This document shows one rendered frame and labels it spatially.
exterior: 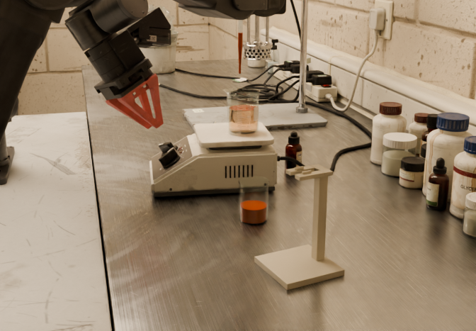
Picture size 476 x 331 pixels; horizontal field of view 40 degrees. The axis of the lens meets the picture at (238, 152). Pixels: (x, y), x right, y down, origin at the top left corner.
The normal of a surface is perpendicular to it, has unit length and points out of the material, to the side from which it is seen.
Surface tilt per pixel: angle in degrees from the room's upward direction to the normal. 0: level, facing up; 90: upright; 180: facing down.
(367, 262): 0
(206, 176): 90
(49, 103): 90
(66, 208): 0
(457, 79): 90
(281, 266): 0
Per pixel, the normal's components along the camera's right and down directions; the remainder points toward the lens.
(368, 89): -0.97, 0.07
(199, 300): 0.00, -0.96
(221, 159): 0.15, 0.29
